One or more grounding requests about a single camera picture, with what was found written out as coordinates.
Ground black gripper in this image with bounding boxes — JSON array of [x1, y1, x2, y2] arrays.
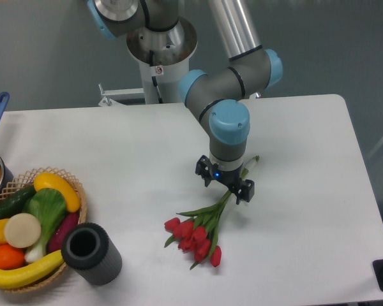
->
[[195, 155, 255, 205]]

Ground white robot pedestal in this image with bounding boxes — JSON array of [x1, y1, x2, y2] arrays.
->
[[97, 16, 199, 107]]

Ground beige round disc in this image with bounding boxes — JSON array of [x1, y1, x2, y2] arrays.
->
[[4, 213, 41, 249]]

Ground woven wicker basket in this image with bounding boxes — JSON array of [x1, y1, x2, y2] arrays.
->
[[0, 167, 87, 293]]

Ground green bok choy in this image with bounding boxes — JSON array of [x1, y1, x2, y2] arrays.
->
[[23, 188, 66, 264]]

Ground red tulip bouquet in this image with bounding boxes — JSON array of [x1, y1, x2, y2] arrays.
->
[[163, 155, 260, 271]]

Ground orange fruit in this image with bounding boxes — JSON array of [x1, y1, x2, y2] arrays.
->
[[0, 244, 24, 270]]

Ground dark grey ribbed vase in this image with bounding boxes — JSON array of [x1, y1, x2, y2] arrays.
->
[[61, 222, 123, 286]]

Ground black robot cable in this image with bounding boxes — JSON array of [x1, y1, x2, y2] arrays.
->
[[148, 49, 164, 104]]

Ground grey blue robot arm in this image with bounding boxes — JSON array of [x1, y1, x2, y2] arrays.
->
[[87, 1, 283, 202]]

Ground yellow banana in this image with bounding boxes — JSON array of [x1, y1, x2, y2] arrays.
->
[[0, 250, 64, 289]]

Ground purple sweet potato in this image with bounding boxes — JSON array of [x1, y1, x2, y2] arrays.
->
[[47, 212, 79, 253]]

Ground green cucumber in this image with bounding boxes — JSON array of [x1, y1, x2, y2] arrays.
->
[[0, 186, 36, 220]]

